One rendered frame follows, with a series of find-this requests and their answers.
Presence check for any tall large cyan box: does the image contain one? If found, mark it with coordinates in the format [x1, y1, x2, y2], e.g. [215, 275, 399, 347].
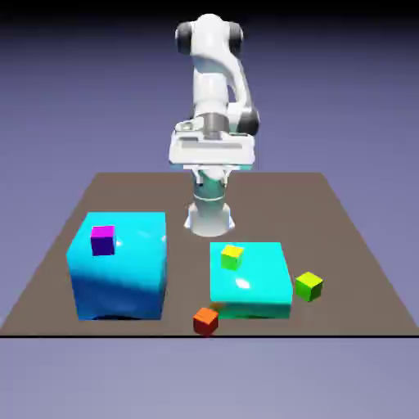
[65, 211, 168, 321]

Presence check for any small purple cube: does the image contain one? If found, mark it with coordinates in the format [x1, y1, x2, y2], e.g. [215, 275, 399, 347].
[90, 224, 116, 257]

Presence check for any small lime green cube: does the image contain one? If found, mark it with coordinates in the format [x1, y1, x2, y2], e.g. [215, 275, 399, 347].
[295, 271, 324, 303]

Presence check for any small yellow cube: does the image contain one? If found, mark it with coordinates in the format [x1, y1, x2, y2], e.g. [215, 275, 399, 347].
[220, 244, 245, 272]

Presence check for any flat large cyan box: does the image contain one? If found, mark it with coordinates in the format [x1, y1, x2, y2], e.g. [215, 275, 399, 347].
[209, 241, 294, 320]

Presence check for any small orange cube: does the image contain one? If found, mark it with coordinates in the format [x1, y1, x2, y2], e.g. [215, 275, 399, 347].
[192, 307, 219, 337]

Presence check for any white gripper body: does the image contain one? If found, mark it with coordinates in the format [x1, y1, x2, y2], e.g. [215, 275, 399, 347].
[168, 129, 256, 172]

